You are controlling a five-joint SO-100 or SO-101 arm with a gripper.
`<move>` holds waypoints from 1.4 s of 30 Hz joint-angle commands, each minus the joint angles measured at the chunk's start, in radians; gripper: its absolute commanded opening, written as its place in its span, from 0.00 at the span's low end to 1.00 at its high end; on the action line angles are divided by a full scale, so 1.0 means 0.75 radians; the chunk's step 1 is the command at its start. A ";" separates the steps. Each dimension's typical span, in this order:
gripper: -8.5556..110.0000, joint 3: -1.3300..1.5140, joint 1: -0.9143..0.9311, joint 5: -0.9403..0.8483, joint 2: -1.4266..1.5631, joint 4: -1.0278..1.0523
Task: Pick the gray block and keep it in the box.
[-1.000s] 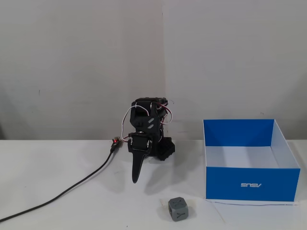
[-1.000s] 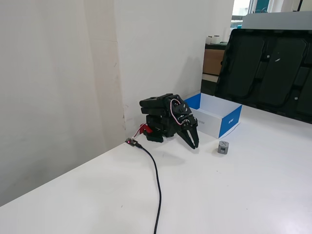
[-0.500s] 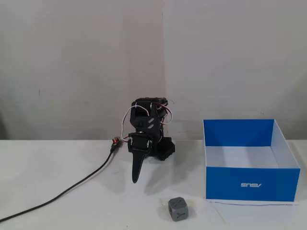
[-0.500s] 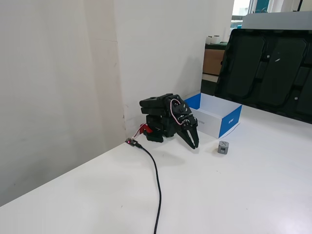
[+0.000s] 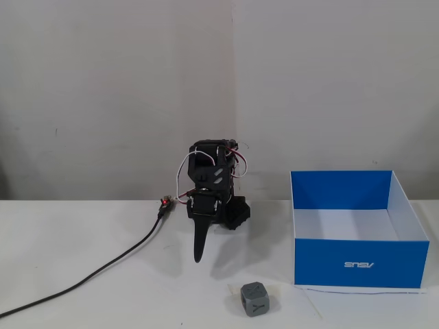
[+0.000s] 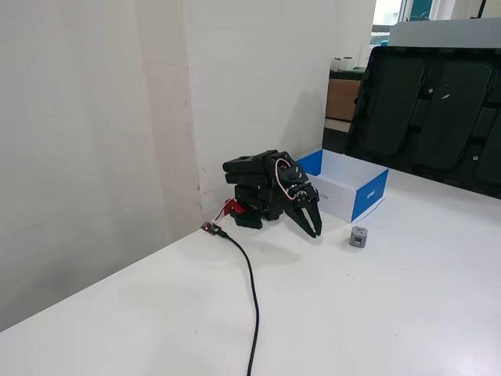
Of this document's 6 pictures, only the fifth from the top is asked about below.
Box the white looped servo wire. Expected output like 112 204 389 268
176 151 220 202

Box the blue and white cardboard box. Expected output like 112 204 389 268
289 170 431 289

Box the small controller board red LED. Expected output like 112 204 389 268
158 194 176 219

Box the red and white servo wire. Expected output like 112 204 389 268
224 141 250 179

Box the black power cable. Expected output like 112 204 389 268
0 214 165 318

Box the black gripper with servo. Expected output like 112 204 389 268
187 189 224 264

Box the gray lettered cube block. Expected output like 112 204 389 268
239 280 270 317

